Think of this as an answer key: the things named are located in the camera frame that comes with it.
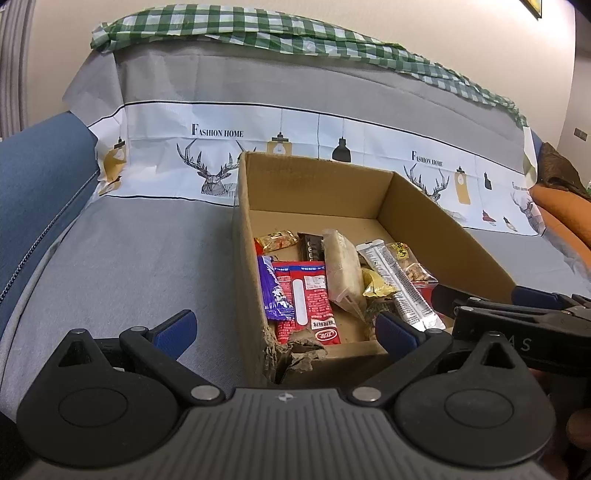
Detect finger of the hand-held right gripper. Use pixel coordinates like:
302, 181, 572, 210
512, 286, 591, 309
429, 285, 472, 319

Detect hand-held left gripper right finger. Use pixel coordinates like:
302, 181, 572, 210
346, 311, 532, 407

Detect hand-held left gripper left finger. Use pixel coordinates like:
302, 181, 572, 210
44, 309, 227, 407

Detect clear cracker packet yellow label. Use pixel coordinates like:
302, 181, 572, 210
387, 242, 438, 283

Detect gold snack packet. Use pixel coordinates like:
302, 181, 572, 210
361, 268, 400, 298

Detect silver bar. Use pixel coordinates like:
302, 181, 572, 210
355, 239, 446, 330

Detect white rice bar packet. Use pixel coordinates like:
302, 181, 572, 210
321, 228, 368, 319

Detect red snack packet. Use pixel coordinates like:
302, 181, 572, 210
288, 261, 342, 346
272, 261, 298, 344

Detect purple snack packet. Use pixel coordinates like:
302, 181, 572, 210
256, 254, 296, 321

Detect dark brown chocolate packet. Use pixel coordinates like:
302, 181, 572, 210
297, 232, 326, 261

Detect small orange snack packet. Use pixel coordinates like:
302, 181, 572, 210
254, 231, 298, 254

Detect brown cardboard box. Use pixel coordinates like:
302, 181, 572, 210
231, 151, 517, 386

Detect person's right hand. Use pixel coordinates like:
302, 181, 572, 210
566, 407, 591, 448

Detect dark green packet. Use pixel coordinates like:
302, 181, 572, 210
367, 300, 393, 340

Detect orange cushion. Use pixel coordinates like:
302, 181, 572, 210
529, 184, 591, 259

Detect brown cloth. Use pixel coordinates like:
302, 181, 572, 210
536, 142, 591, 199

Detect blue sofa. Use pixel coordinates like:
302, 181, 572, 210
0, 111, 100, 333

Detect grey deer print sofa cover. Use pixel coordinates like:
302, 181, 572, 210
0, 46, 591, 398

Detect grey curtain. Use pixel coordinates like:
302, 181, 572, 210
0, 0, 35, 139

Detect green checked cloth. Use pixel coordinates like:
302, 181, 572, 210
89, 2, 529, 129

